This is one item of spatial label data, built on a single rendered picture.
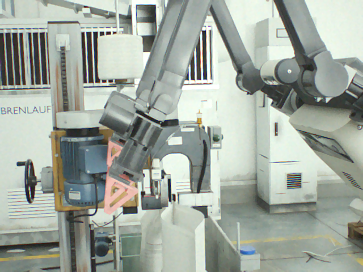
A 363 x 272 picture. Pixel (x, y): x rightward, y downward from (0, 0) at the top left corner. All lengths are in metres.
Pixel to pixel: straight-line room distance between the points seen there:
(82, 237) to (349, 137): 1.22
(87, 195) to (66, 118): 0.28
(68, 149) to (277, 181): 4.19
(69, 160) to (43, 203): 3.06
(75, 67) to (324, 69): 1.19
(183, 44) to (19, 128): 3.84
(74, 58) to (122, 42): 0.32
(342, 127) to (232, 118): 4.93
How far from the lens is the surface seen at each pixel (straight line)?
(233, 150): 6.25
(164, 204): 2.09
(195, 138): 2.04
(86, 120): 1.79
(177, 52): 1.06
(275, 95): 1.73
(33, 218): 4.94
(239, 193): 6.32
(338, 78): 1.13
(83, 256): 2.18
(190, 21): 1.07
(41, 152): 4.81
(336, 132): 1.33
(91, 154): 1.76
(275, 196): 5.85
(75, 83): 2.06
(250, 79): 1.68
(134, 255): 3.48
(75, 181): 1.86
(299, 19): 1.13
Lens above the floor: 1.52
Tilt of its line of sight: 6 degrees down
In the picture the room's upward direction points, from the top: 2 degrees counter-clockwise
